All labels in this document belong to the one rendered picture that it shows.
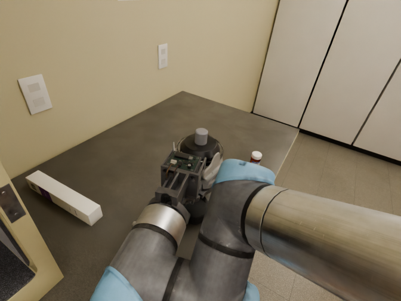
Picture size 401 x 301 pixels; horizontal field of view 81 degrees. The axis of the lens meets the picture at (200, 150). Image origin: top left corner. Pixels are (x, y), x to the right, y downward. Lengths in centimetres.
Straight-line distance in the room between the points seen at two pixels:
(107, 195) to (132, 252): 47
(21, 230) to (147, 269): 26
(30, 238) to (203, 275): 33
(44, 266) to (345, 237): 53
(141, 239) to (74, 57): 74
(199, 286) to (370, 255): 18
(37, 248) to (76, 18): 70
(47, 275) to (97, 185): 31
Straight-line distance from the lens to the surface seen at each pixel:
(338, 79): 297
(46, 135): 97
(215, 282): 30
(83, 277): 65
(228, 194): 28
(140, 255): 33
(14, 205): 47
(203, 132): 51
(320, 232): 21
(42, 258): 58
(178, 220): 37
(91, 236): 70
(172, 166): 42
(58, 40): 92
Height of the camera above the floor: 150
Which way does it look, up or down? 37 degrees down
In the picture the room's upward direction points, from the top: 6 degrees clockwise
